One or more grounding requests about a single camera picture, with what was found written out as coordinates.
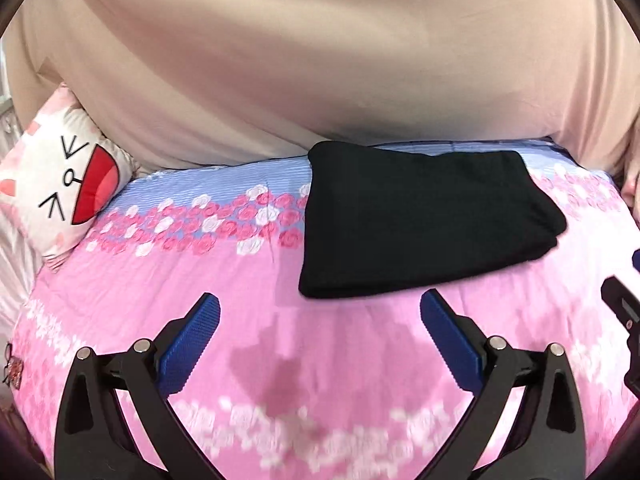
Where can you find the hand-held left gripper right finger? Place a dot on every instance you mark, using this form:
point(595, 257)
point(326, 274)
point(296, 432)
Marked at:
point(447, 332)

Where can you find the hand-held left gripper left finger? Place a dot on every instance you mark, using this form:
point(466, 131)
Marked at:
point(197, 332)

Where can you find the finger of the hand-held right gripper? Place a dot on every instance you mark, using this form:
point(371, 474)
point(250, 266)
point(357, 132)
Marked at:
point(622, 302)
point(636, 261)

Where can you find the black pants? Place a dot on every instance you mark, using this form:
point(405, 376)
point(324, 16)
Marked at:
point(425, 220)

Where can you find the pink blue floral bedsheet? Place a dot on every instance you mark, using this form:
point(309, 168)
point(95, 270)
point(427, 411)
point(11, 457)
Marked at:
point(325, 350)

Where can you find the pink sequin ornament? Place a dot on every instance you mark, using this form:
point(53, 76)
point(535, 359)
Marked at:
point(12, 366)

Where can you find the white satin cloth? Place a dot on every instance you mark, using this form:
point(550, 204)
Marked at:
point(15, 270)

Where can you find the white cat face pillow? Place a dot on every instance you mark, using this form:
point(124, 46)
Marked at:
point(45, 175)

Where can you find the beige curtain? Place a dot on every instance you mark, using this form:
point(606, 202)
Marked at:
point(300, 60)

